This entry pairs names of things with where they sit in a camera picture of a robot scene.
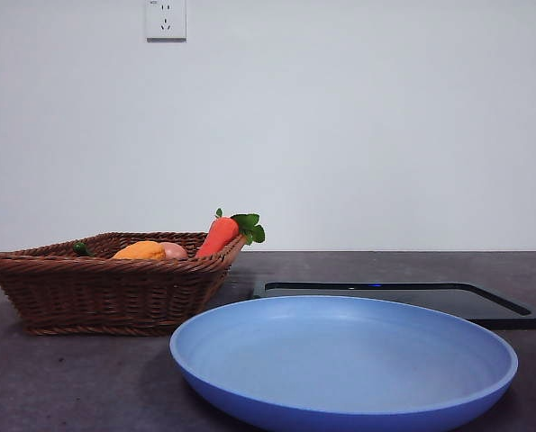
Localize yellow corn cob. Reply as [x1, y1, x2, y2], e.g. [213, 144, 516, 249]
[113, 240, 167, 261]

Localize blue round plate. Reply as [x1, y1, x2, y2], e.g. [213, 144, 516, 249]
[168, 295, 519, 432]

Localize orange carrot with green leaves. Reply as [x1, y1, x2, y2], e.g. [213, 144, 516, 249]
[195, 208, 267, 259]

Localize pale brown egg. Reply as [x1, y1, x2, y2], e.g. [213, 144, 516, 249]
[159, 241, 189, 261]

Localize white wall socket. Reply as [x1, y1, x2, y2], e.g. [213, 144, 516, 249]
[145, 0, 187, 43]

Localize brown wicker basket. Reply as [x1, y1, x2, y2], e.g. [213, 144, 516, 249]
[0, 231, 249, 338]

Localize black flat tray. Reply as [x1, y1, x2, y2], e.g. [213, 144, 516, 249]
[252, 281, 536, 331]

